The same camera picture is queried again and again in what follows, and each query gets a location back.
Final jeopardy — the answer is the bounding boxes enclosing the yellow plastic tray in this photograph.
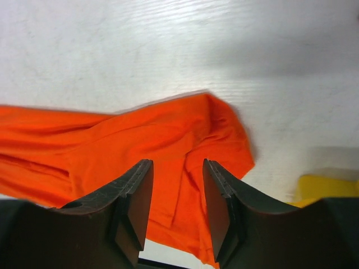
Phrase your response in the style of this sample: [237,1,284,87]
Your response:
[288,174,358,208]

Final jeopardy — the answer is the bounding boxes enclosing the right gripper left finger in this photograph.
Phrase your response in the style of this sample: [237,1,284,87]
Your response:
[60,159,154,267]

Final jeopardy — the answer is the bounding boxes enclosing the orange t shirt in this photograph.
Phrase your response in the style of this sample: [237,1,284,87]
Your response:
[1,94,254,265]

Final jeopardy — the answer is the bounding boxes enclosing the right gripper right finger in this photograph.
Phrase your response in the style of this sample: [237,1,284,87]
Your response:
[202,158,300,269]

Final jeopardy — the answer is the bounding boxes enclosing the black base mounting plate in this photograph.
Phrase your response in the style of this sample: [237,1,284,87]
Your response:
[137,258,214,269]

